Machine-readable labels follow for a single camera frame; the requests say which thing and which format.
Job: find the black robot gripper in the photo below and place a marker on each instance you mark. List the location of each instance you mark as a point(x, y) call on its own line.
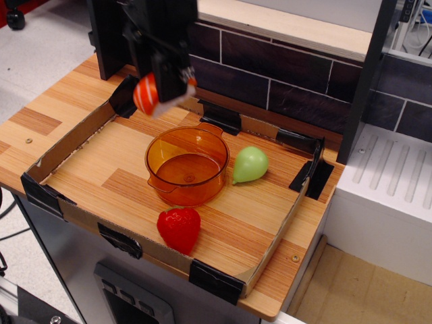
point(157, 34)

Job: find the salmon nigiri sushi toy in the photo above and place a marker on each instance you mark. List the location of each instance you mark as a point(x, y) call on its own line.
point(146, 97)

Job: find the orange transparent plastic pot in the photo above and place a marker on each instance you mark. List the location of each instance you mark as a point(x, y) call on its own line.
point(187, 165)

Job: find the cardboard fence with black tape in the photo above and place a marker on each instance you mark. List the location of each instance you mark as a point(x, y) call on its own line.
point(206, 203)

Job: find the green toy pear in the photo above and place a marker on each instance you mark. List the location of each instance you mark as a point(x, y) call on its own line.
point(251, 163)

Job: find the red toy strawberry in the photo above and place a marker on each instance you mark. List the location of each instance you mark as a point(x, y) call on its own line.
point(179, 228)

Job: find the grey oven control panel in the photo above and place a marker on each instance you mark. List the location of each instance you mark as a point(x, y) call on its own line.
point(127, 302)

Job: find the white toy sink drainboard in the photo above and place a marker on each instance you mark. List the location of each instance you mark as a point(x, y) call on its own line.
point(381, 209)

